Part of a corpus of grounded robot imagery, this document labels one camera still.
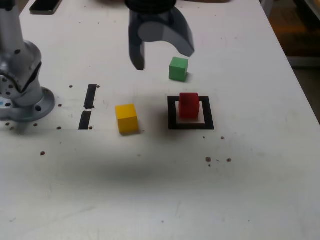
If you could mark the black flat phone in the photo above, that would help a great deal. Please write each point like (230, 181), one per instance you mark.
(45, 6)

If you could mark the yellow cube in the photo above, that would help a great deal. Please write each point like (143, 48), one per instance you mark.
(127, 120)

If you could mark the green cube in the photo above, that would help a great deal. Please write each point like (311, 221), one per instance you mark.
(178, 70)

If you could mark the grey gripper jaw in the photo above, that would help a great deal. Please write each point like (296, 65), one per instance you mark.
(136, 47)
(182, 37)

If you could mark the black tape strip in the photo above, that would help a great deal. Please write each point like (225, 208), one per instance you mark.
(90, 96)

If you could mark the black tape square outline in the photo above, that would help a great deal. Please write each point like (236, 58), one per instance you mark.
(208, 112)

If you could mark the red cube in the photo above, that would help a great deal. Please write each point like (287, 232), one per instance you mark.
(188, 107)

